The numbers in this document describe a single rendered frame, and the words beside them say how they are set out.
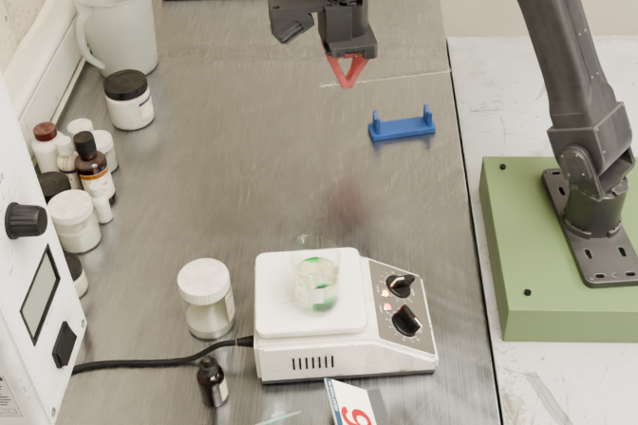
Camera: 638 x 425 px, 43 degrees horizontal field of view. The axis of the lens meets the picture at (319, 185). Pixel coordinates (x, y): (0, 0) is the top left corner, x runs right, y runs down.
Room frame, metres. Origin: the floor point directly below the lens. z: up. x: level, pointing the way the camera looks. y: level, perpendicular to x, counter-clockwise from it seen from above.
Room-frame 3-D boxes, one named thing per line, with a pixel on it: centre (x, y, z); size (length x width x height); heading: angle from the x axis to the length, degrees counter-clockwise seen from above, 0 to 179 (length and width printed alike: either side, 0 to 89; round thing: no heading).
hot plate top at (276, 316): (0.61, 0.02, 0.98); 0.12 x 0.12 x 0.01; 1
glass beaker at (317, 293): (0.59, 0.01, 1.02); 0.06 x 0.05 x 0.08; 24
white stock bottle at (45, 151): (0.93, 0.38, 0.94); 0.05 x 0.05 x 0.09
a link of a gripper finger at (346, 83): (1.00, -0.05, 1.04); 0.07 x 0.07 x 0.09; 9
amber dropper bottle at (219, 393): (0.53, 0.13, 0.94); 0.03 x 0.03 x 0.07
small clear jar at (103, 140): (0.94, 0.32, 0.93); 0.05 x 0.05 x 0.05
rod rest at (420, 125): (1.00, -0.13, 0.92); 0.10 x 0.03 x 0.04; 99
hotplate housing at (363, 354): (0.61, -0.01, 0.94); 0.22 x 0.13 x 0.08; 91
